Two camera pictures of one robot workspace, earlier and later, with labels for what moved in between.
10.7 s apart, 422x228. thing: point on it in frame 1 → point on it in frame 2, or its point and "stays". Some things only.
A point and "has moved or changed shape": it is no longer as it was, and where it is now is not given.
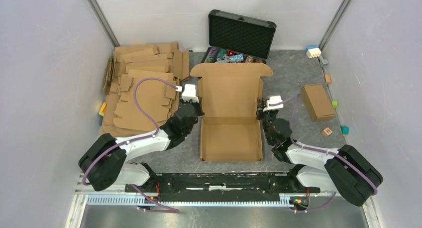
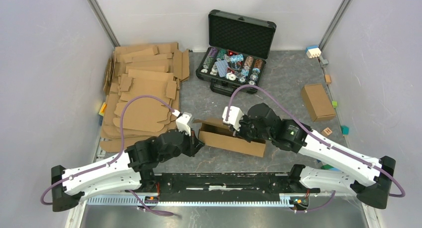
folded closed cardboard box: x=318 y=104 stays
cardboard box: x=230 y=128 has moved or changed shape
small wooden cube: x=327 y=78 stays
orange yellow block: x=102 y=109 stays
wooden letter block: x=326 y=132 stays
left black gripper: x=193 y=103 → x=194 y=144
